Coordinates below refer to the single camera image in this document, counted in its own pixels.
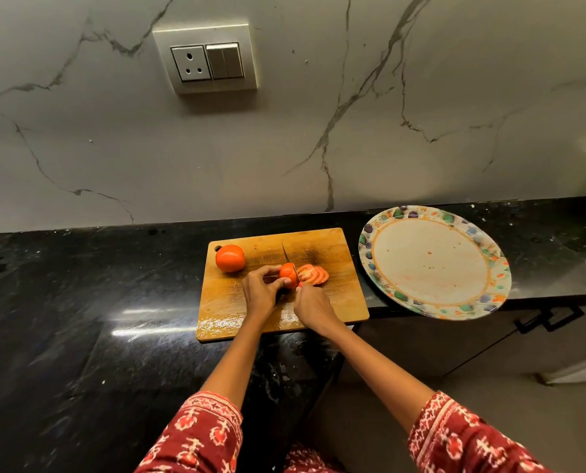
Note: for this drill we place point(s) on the person's right forearm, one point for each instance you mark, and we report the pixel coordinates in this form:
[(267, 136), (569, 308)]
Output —
[(379, 374)]

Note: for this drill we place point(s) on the red patterned right sleeve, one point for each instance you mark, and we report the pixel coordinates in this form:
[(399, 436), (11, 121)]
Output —
[(465, 435)]

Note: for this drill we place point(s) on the wall socket and switch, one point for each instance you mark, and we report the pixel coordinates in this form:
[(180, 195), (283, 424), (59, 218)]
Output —
[(205, 59)]

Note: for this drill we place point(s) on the red patterned left sleeve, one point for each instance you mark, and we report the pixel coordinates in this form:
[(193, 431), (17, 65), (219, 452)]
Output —
[(194, 433)]

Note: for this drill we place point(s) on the red patterned tunic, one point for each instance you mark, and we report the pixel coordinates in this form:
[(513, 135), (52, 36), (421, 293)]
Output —
[(308, 460)]

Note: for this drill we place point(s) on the person's left hand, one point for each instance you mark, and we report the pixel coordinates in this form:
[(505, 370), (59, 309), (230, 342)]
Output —
[(258, 295)]

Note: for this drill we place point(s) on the floral rimmed plate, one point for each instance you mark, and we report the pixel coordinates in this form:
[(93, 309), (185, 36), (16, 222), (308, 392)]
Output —
[(431, 261)]

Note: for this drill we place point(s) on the red patterned sleeve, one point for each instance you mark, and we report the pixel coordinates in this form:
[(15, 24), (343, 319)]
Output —
[(465, 435), (194, 433)]

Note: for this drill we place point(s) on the wooden cutting board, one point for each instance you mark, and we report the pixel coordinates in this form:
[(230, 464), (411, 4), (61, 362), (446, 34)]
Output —
[(340, 290)]

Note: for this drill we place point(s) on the person's left forearm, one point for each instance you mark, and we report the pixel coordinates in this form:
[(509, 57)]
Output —
[(234, 362)]

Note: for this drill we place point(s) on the person's right hand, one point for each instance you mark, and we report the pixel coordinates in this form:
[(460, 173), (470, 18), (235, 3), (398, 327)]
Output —
[(317, 310)]

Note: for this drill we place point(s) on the brown lower cabinet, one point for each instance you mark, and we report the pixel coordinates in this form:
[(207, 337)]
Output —
[(446, 344)]

